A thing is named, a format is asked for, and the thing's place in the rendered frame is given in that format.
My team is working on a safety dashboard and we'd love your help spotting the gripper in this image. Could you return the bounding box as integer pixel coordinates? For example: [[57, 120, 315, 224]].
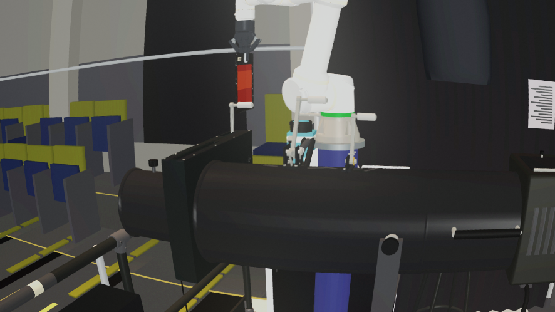
[[228, 19, 262, 56]]

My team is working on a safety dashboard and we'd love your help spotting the black follow spot body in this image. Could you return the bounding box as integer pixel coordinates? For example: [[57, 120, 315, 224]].
[[118, 149, 555, 287]]

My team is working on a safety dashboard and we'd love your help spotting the black colour changer box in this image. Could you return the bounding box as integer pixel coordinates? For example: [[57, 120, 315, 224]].
[[162, 129, 254, 284]]

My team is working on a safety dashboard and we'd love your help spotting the black hanging drape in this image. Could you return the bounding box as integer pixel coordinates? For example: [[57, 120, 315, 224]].
[[416, 0, 492, 86]]

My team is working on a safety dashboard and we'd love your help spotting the black stand pole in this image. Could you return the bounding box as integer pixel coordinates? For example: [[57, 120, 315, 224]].
[[242, 264, 254, 312]]

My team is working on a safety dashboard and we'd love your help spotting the white paper notice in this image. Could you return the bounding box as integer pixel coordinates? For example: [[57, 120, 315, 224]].
[[527, 78, 555, 130]]

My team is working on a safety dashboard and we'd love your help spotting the black gel frame red filter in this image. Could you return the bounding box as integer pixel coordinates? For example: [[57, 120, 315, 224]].
[[235, 53, 254, 105]]

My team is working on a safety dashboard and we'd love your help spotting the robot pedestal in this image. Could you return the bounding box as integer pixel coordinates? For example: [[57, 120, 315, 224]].
[[314, 138, 366, 312]]

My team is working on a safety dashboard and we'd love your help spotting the black slanted rail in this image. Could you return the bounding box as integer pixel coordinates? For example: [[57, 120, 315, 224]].
[[164, 262, 229, 312]]

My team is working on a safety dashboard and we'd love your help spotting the grey yoke bracket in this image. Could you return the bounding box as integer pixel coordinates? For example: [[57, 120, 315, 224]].
[[370, 234, 404, 312]]

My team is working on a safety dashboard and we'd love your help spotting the black rail with grey joint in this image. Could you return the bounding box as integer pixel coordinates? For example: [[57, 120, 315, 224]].
[[0, 229, 136, 312]]

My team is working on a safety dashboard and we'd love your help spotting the black side handle bar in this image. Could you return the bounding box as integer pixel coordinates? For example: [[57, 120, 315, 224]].
[[450, 225, 522, 240]]

